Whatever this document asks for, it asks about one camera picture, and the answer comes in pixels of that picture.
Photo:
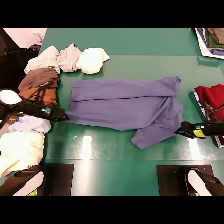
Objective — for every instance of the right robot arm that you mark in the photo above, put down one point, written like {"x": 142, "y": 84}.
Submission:
{"x": 213, "y": 127}

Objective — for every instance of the orange garment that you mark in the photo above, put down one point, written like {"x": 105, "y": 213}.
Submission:
{"x": 43, "y": 96}

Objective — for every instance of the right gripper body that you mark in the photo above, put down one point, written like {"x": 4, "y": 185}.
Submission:
{"x": 185, "y": 129}

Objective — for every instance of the pale pink garment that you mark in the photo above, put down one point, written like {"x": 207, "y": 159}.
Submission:
{"x": 69, "y": 58}

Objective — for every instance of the cream garment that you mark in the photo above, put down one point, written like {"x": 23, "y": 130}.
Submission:
{"x": 43, "y": 60}

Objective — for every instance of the brown garment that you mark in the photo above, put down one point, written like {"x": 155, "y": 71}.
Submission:
{"x": 38, "y": 78}

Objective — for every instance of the purple shirt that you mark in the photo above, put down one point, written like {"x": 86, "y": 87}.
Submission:
{"x": 126, "y": 103}

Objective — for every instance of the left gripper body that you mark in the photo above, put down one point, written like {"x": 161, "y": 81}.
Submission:
{"x": 58, "y": 114}

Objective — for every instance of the lavender garment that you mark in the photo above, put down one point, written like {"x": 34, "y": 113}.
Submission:
{"x": 30, "y": 125}

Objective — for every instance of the pale yellow garment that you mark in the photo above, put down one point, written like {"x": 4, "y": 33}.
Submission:
{"x": 20, "y": 148}

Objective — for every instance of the olive green garment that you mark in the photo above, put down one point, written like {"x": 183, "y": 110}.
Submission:
{"x": 216, "y": 36}

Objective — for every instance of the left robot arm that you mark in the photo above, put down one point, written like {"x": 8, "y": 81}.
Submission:
{"x": 30, "y": 107}

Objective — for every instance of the red garment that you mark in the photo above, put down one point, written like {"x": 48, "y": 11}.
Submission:
{"x": 213, "y": 98}

